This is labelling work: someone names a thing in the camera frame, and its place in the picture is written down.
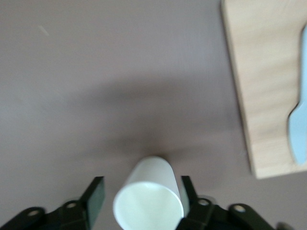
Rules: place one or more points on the grey plastic knife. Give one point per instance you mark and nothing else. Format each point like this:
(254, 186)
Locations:
(299, 124)

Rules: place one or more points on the bamboo cutting board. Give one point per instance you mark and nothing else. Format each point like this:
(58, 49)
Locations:
(263, 83)

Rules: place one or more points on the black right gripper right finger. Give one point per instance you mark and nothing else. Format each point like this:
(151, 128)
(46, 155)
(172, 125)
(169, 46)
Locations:
(204, 215)

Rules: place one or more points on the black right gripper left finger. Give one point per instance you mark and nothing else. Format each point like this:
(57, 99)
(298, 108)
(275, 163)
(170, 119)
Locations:
(93, 196)

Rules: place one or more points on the white plastic cup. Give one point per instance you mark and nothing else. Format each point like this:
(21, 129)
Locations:
(148, 201)

